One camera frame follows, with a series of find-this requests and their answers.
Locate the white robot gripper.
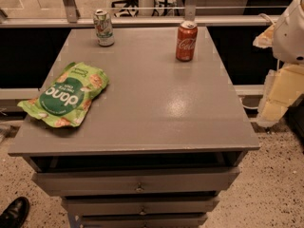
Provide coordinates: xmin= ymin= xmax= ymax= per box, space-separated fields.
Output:
xmin=253 ymin=0 xmax=304 ymax=127

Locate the red Coca-Cola can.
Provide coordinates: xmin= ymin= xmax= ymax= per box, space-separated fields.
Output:
xmin=176 ymin=21 xmax=198 ymax=62

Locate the white green soda can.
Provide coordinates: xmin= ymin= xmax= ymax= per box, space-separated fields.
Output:
xmin=93 ymin=9 xmax=115 ymax=47

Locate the grey drawer cabinet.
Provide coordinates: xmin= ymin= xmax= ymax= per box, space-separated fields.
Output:
xmin=8 ymin=27 xmax=261 ymax=228

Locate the black office chair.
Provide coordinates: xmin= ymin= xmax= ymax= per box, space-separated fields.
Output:
xmin=110 ymin=0 xmax=160 ymax=17

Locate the bottom grey drawer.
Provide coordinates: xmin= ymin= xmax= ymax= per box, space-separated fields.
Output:
xmin=81 ymin=213 xmax=207 ymax=228

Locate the grey drawer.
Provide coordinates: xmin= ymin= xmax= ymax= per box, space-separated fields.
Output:
xmin=62 ymin=196 xmax=219 ymax=216
xmin=32 ymin=167 xmax=239 ymax=197
xmin=81 ymin=213 xmax=207 ymax=228

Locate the green chip bag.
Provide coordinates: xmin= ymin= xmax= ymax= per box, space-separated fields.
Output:
xmin=18 ymin=63 xmax=109 ymax=128

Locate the middle grey drawer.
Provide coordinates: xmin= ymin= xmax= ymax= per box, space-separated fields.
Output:
xmin=62 ymin=196 xmax=219 ymax=216

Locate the top grey drawer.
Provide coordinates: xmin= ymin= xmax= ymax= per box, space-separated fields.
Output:
xmin=32 ymin=167 xmax=239 ymax=197

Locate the black leather shoe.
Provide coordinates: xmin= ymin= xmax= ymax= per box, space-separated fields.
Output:
xmin=0 ymin=197 xmax=30 ymax=228

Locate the white cable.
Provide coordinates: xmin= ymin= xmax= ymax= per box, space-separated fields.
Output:
xmin=240 ymin=12 xmax=276 ymax=111

